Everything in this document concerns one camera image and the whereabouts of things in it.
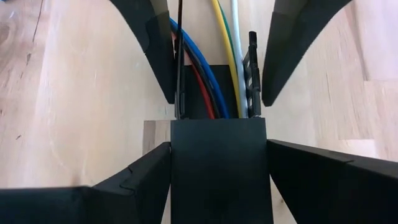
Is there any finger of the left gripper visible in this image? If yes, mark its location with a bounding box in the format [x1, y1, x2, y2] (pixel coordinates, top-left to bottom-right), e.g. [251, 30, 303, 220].
[109, 0, 177, 105]
[261, 0, 354, 108]

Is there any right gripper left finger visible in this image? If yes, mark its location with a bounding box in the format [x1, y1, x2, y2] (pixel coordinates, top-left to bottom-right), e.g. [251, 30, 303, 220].
[0, 141, 172, 224]

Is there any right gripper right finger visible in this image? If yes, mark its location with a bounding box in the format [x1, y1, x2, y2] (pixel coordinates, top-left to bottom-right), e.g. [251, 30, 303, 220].
[266, 139, 398, 224]

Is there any black zip tie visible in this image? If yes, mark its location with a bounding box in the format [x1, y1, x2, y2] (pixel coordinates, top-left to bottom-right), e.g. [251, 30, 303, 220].
[175, 0, 185, 121]

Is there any black slotted cable duct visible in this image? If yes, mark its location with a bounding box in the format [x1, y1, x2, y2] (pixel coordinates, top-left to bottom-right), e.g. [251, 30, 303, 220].
[173, 30, 262, 121]

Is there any multicolour wire bundle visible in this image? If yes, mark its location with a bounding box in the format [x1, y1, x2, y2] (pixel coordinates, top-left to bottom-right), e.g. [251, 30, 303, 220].
[169, 0, 249, 120]

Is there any black duct cover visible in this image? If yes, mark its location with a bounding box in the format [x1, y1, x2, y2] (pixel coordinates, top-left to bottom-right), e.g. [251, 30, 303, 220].
[170, 117, 275, 224]

